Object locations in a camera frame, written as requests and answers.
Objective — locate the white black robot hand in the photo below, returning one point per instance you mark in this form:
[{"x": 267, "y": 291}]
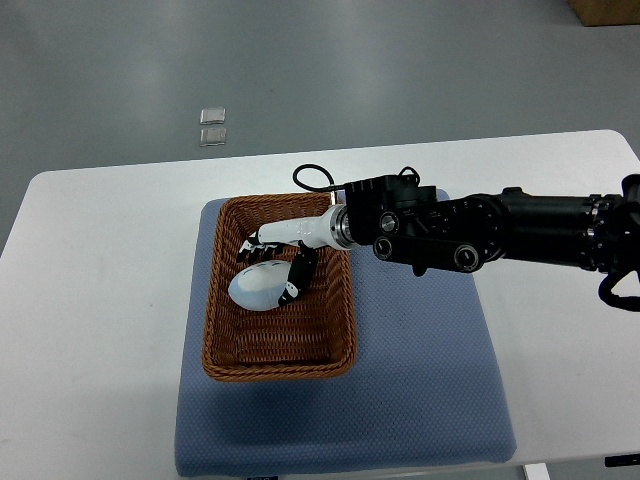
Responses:
[{"x": 328, "y": 230}]

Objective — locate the upper clear floor plate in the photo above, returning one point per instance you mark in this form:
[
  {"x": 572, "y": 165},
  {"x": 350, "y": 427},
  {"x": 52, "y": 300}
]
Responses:
[{"x": 212, "y": 115}]

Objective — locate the brown wicker basket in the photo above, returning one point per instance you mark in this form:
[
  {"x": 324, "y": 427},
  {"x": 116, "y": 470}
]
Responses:
[{"x": 313, "y": 337}]

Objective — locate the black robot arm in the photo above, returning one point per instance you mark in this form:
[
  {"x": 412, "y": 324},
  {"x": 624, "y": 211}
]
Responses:
[{"x": 405, "y": 223}]

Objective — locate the cardboard box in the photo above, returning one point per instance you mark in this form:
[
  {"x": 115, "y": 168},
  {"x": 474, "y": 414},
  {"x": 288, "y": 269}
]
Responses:
[{"x": 594, "y": 13}]

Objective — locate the blue quilted mat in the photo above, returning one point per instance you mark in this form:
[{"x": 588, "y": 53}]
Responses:
[{"x": 425, "y": 389}]

